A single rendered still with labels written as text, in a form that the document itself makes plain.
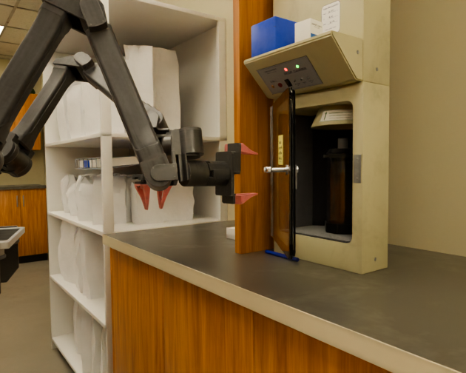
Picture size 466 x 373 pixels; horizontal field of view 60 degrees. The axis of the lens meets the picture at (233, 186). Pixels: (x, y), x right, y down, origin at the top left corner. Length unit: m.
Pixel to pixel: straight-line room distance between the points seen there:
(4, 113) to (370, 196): 0.84
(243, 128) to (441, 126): 0.61
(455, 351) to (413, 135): 0.89
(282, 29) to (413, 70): 0.52
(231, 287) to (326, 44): 0.60
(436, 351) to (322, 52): 0.67
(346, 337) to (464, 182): 0.78
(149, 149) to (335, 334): 0.51
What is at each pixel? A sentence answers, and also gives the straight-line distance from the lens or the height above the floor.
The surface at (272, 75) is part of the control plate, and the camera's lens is 1.17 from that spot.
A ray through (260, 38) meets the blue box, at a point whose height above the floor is 1.56.
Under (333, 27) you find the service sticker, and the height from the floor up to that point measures 1.56.
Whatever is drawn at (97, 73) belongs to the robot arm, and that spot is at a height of 1.51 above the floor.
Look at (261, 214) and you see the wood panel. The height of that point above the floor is 1.05.
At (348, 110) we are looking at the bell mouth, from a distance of 1.14.
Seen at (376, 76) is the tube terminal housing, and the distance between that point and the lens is 1.10.
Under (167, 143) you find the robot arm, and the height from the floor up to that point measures 1.27.
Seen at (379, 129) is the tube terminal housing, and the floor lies 1.30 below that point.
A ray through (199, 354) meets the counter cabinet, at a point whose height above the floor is 0.69.
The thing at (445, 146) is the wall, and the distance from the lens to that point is 1.41.
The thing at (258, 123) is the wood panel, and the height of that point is 1.34.
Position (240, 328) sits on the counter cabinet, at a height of 0.83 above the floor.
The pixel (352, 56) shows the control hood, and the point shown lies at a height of 1.46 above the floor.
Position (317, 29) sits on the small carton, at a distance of 1.11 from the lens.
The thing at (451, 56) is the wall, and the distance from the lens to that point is 1.44.
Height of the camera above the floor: 1.21
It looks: 3 degrees down
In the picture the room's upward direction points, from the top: 1 degrees counter-clockwise
